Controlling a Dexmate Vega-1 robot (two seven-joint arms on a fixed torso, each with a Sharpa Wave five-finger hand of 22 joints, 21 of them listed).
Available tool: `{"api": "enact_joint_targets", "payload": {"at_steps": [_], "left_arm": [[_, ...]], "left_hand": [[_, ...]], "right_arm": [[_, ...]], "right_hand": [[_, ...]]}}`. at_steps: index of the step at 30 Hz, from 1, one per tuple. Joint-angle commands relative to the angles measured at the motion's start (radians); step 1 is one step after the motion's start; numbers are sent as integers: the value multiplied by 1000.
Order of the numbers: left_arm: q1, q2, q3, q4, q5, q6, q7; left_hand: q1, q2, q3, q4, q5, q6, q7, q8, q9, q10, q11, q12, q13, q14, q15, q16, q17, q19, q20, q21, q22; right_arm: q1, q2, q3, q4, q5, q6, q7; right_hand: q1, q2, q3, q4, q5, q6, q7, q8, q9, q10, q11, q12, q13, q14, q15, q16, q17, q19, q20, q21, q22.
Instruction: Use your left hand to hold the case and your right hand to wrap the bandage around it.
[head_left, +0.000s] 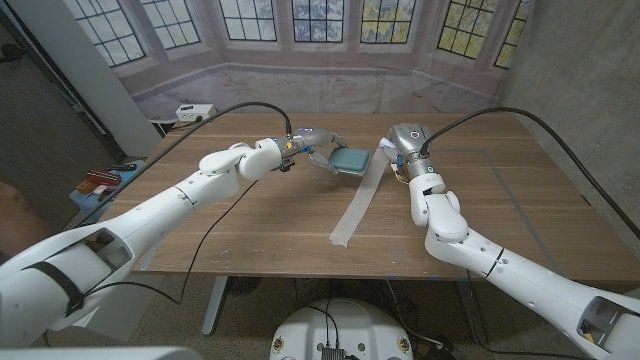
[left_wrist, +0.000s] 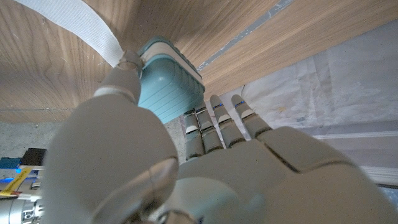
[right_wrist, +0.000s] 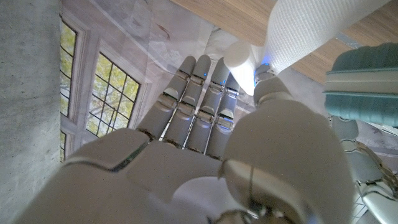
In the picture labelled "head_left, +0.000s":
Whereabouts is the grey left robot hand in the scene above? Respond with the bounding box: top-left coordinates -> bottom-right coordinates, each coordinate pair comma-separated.
277,126 -> 349,175

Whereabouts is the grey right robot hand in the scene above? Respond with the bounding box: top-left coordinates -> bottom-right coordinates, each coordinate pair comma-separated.
378,122 -> 435,182

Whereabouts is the teal zippered case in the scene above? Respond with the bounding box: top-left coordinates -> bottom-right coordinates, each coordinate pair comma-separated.
327,146 -> 372,177

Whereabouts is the white gauze bandage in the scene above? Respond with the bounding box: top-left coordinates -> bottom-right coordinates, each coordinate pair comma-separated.
328,138 -> 399,249

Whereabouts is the printed bay window backdrop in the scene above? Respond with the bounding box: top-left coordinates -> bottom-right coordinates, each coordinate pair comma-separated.
62,0 -> 534,121

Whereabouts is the white power strip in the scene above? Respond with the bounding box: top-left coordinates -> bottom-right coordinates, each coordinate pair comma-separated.
175,103 -> 218,124

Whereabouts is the black floor fan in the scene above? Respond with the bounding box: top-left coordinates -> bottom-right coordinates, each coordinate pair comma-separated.
224,276 -> 263,297

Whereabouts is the grey metal table leg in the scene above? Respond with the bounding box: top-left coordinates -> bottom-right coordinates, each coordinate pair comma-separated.
455,279 -> 489,345
201,276 -> 230,337

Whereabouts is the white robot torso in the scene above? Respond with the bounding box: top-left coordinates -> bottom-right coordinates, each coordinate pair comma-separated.
269,298 -> 415,360

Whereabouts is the red box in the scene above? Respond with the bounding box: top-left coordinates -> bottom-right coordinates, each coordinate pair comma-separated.
85,170 -> 123,187

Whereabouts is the blue box with items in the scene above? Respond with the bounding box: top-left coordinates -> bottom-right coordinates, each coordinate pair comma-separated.
68,158 -> 145,224

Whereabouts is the white floor platform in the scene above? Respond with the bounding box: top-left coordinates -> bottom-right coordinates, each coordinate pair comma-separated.
74,273 -> 166,344

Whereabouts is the white robot body edge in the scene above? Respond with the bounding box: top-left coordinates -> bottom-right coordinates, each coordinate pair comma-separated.
0,346 -> 204,360

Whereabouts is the person's bare leg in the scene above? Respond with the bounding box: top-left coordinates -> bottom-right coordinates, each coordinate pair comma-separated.
0,182 -> 51,256

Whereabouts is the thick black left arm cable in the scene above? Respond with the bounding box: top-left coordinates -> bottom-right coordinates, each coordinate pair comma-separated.
62,101 -> 294,230

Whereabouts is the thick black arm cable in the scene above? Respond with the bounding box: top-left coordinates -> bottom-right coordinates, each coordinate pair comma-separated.
62,101 -> 294,230
418,106 -> 640,241

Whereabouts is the black power strip cord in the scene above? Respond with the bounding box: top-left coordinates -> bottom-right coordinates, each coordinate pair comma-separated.
164,115 -> 205,134

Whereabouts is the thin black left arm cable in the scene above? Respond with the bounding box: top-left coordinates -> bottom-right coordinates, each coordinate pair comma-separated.
82,178 -> 260,306

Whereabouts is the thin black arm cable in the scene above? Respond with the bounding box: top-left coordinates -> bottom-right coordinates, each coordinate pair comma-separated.
464,269 -> 581,360
82,178 -> 260,306

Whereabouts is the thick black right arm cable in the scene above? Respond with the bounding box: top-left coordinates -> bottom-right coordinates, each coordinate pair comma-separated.
418,106 -> 640,241

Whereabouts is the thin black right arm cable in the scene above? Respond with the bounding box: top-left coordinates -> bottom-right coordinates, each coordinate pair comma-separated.
464,269 -> 581,360

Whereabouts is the black torso cable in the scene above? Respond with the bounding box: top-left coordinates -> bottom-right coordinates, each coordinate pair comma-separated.
299,298 -> 341,351

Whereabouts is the white floor cable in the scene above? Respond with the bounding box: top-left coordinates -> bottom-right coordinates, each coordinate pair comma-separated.
384,279 -> 445,350

